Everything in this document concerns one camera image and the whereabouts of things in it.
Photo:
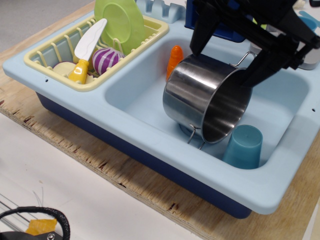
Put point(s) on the light blue toy sink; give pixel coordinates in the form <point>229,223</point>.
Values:
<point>126,111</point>

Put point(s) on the orange toy carrot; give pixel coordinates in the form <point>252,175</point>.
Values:
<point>176,56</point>

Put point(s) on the green plastic plate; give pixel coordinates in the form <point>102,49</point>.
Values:
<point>125,28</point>

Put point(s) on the white knife yellow handle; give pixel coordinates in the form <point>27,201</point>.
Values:
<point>84,50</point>

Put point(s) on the grey toy faucet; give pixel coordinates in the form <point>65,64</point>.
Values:
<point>311,60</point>

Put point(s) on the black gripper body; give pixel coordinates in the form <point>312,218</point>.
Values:
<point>250,17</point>

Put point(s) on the teal plastic cup upside down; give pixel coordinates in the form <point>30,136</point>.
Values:
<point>244,148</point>

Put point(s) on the wooden plywood board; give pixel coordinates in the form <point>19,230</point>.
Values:
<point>106,195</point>

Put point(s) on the yellow tape piece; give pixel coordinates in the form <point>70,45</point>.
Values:
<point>41,226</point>

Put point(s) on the light blue utensil holder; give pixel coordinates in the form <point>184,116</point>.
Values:
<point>158,9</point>

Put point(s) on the cream plastic plate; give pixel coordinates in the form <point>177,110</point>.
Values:
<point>65,68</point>

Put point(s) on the stainless steel pot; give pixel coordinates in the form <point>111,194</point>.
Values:
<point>205,97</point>

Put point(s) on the purple striped toy onion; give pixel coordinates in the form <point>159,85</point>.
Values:
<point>105,58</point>

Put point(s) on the yellow dish drying rack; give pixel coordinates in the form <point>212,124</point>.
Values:
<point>60,48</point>

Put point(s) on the dark blue plastic box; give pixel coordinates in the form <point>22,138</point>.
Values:
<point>222,31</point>

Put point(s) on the blue cup with handle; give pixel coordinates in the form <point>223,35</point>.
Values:
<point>311,21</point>

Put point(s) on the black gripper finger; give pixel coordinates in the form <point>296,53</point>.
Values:
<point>264,65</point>
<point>205,26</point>

